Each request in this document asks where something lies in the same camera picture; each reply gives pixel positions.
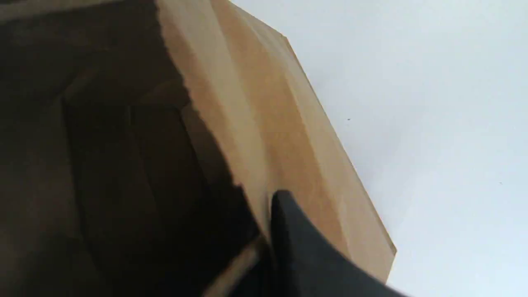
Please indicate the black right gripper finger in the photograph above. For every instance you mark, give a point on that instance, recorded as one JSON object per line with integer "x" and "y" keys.
{"x": 307, "y": 264}

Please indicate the brown paper bag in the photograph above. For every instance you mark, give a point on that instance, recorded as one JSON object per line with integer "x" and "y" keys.
{"x": 142, "y": 142}

